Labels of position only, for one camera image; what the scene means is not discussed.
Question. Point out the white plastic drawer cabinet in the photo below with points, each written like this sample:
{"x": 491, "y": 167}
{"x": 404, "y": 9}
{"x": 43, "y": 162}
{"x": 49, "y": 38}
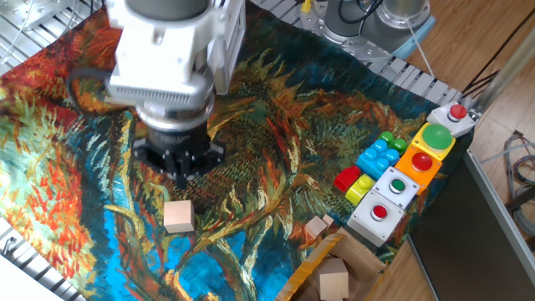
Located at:
{"x": 232, "y": 42}

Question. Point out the blue toy brick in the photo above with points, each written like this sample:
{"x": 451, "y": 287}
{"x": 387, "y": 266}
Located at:
{"x": 376, "y": 161}

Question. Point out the grey red emergency-button box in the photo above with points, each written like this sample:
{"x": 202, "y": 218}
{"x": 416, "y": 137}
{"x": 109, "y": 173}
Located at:
{"x": 457, "y": 113}

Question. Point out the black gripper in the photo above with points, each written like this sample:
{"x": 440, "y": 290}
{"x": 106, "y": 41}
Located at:
{"x": 177, "y": 142}

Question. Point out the brown cardboard box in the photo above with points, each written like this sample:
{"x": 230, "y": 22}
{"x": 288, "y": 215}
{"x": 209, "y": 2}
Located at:
{"x": 359, "y": 255}

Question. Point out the black panel with aluminium frame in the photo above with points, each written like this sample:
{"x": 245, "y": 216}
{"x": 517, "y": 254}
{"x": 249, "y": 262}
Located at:
{"x": 460, "y": 251}

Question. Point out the clear plastic tube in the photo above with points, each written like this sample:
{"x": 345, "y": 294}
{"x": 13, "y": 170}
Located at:
{"x": 505, "y": 152}

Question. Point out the yellow toy brick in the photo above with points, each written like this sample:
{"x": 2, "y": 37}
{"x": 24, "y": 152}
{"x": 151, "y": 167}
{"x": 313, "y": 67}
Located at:
{"x": 359, "y": 190}

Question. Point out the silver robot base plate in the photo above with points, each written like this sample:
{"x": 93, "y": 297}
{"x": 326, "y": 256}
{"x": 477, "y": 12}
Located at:
{"x": 311, "y": 23}

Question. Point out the dark flat bar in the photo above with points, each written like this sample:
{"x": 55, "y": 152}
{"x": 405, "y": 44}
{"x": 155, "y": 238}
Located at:
{"x": 522, "y": 200}

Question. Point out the green toy brick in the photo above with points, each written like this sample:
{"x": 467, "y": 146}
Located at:
{"x": 399, "y": 145}

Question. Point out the silver metal bracket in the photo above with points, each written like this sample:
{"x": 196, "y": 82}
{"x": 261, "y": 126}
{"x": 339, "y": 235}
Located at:
{"x": 37, "y": 10}

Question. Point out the large white red-button box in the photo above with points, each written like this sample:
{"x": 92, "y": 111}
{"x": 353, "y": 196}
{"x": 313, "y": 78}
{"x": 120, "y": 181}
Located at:
{"x": 368, "y": 228}

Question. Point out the vented wrist sensor housing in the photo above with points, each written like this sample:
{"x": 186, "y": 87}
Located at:
{"x": 159, "y": 62}

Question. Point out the large plain wooden cube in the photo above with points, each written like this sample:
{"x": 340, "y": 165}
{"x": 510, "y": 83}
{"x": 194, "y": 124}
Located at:
{"x": 333, "y": 280}
{"x": 179, "y": 217}

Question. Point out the sunflower painting print cloth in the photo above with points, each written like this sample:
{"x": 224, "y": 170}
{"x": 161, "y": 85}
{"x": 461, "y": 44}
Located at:
{"x": 271, "y": 167}

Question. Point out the yellow connector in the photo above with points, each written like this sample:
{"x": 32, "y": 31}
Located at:
{"x": 306, "y": 6}

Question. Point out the small wooden block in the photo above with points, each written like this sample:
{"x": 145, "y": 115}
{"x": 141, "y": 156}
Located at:
{"x": 315, "y": 228}

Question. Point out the aluminium frame post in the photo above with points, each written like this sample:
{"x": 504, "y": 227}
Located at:
{"x": 501, "y": 77}

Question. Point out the tiny wooden block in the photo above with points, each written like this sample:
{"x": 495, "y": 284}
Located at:
{"x": 328, "y": 220}

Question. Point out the white green-button box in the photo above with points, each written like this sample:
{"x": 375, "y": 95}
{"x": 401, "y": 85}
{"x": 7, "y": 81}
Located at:
{"x": 397, "y": 186}

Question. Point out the small metal hook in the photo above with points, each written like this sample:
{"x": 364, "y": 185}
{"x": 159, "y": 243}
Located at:
{"x": 8, "y": 244}

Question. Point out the red toy brick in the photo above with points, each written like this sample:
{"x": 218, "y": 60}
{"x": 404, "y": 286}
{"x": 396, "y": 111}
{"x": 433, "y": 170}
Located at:
{"x": 347, "y": 177}

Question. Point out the yellow green-dome button box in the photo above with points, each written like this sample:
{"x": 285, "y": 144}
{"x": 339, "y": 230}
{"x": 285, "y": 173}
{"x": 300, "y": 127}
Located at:
{"x": 436, "y": 137}

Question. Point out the orange red-button box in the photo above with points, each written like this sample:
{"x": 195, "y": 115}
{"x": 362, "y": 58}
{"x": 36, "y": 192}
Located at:
{"x": 422, "y": 162}

